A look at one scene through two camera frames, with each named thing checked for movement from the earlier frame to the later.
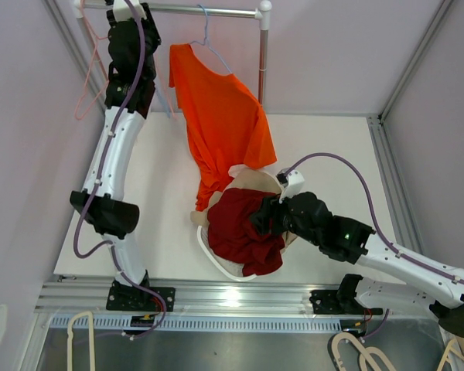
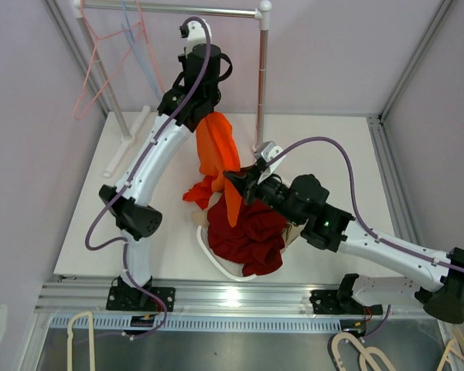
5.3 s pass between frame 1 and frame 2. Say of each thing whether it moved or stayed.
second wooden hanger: stayed
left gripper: moved
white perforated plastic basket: stayed
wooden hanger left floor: stayed
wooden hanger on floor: stayed
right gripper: moved
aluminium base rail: stayed
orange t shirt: moved
